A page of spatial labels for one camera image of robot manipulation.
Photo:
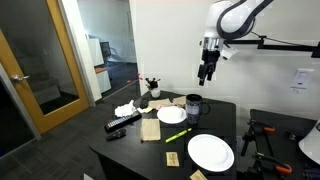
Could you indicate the white round plate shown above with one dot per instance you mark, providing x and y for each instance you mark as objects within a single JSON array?
[
  {"x": 171, "y": 114},
  {"x": 210, "y": 152}
]

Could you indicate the pink sticky note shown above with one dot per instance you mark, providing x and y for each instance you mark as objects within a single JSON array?
[{"x": 159, "y": 107}]

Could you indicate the yellow sticky note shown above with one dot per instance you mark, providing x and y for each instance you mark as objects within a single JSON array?
[
  {"x": 198, "y": 175},
  {"x": 172, "y": 159}
]

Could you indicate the black remote control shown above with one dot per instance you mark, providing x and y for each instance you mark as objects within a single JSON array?
[{"x": 143, "y": 103}]

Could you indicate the white bowl vase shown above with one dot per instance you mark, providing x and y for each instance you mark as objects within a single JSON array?
[{"x": 155, "y": 93}]

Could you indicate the black office chair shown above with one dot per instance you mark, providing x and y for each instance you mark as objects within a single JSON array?
[{"x": 106, "y": 51}]

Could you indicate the small black remote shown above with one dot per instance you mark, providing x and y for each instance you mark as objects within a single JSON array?
[{"x": 116, "y": 134}]

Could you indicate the white wall switch panel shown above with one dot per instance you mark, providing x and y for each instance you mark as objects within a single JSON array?
[{"x": 302, "y": 79}]

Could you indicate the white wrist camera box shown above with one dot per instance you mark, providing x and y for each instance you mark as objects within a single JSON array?
[{"x": 230, "y": 52}]

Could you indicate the wooden door with glass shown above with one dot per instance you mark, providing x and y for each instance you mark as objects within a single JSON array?
[{"x": 23, "y": 100}]

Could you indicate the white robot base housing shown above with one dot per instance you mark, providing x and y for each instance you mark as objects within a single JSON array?
[{"x": 311, "y": 143}]

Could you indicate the white cabinet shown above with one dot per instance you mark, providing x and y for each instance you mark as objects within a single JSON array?
[{"x": 96, "y": 53}]

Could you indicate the black speckled mug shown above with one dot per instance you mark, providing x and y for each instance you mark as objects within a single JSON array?
[{"x": 193, "y": 108}]

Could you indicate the brown paper bag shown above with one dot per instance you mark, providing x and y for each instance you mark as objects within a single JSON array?
[
  {"x": 160, "y": 103},
  {"x": 180, "y": 101}
]

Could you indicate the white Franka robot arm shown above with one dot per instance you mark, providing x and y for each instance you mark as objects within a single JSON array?
[{"x": 233, "y": 20}]

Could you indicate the white paper napkin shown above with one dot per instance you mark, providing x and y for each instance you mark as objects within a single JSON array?
[{"x": 145, "y": 109}]

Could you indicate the black perforated breadboard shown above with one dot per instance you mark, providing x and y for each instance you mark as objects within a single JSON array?
[{"x": 283, "y": 123}]

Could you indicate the long remote with grey buttons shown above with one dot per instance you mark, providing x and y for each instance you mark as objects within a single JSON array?
[{"x": 122, "y": 121}]

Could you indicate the green highlighter marker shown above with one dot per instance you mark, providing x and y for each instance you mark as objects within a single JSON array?
[{"x": 178, "y": 135}]

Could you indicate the beige napkin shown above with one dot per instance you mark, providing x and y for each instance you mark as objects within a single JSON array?
[{"x": 150, "y": 129}]

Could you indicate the crumpled white tissue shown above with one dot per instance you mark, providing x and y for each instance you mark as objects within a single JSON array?
[{"x": 125, "y": 109}]

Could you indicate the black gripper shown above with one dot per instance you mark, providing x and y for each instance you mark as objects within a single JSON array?
[{"x": 210, "y": 56}]

